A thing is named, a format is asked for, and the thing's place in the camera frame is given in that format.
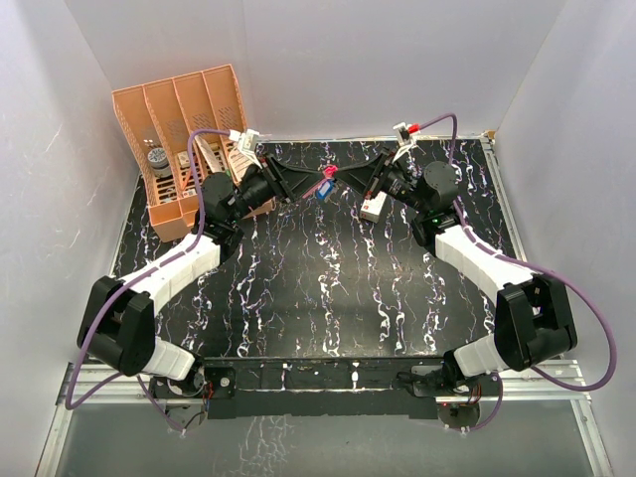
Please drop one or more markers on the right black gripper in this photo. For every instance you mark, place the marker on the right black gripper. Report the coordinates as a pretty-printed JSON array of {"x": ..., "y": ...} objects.
[{"x": 365, "y": 176}]

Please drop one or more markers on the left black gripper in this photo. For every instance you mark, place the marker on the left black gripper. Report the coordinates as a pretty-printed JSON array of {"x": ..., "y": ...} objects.
[{"x": 292, "y": 179}]

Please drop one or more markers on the key with blue tag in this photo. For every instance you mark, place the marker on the key with blue tag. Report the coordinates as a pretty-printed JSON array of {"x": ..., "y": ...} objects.
[{"x": 325, "y": 189}]

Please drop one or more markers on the pink strap keyring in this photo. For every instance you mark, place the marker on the pink strap keyring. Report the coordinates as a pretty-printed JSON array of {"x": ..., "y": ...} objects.
[{"x": 330, "y": 171}]

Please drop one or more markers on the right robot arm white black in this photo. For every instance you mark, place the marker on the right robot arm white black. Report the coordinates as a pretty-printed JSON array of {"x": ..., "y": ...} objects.
[{"x": 533, "y": 320}]

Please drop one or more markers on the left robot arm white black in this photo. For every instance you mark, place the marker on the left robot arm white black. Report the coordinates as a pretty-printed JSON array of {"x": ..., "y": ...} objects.
[{"x": 118, "y": 325}]

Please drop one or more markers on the white cardboard box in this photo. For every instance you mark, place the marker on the white cardboard box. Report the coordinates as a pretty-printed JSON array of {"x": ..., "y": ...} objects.
[{"x": 371, "y": 209}]

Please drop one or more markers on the white label packet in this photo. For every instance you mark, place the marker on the white label packet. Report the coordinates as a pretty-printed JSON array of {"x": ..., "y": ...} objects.
[{"x": 238, "y": 163}]

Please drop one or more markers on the white paper card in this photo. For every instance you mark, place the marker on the white paper card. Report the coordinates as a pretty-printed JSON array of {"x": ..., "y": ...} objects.
[{"x": 215, "y": 164}]

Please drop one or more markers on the small beige box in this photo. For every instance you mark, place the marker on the small beige box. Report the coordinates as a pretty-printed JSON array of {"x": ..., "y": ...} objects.
[{"x": 184, "y": 160}]

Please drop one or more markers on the orange plastic file organizer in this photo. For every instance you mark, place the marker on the orange plastic file organizer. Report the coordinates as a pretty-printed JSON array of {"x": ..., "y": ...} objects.
[{"x": 164, "y": 113}]

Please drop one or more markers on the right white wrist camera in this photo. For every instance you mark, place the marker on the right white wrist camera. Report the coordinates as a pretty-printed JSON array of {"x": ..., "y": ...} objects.
[{"x": 405, "y": 134}]

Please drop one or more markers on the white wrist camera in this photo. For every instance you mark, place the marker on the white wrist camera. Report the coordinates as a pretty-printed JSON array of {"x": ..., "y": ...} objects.
[
  {"x": 405, "y": 134},
  {"x": 246, "y": 143}
]

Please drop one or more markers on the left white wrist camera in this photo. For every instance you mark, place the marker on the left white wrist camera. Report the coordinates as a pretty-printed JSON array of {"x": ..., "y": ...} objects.
[{"x": 246, "y": 143}]

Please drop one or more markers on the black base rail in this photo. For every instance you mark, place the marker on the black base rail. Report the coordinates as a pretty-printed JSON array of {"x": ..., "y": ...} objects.
[{"x": 313, "y": 387}]

